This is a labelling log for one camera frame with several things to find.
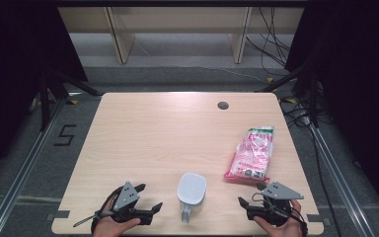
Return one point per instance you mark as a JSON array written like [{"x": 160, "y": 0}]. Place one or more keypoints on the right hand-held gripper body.
[{"x": 281, "y": 192}]

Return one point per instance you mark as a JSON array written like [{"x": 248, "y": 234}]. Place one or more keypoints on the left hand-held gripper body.
[{"x": 126, "y": 196}]

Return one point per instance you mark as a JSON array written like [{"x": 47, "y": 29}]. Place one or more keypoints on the pink and white snack bag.
[{"x": 252, "y": 154}]

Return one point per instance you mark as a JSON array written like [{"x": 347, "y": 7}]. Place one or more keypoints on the clear jar with white lid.
[{"x": 191, "y": 189}]

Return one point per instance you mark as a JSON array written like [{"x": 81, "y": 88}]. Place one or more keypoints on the person's left hand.
[{"x": 110, "y": 228}]

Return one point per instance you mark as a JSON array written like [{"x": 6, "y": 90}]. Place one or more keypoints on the person's right hand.
[{"x": 286, "y": 229}]

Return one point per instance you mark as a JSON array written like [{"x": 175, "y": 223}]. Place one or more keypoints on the black metal stand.
[
  {"x": 314, "y": 98},
  {"x": 45, "y": 105}
]

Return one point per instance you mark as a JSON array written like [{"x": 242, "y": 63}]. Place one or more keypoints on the black curtain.
[
  {"x": 13, "y": 65},
  {"x": 358, "y": 82}
]

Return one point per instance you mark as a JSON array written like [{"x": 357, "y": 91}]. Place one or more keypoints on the grey metal floor rail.
[
  {"x": 337, "y": 174},
  {"x": 23, "y": 171}
]

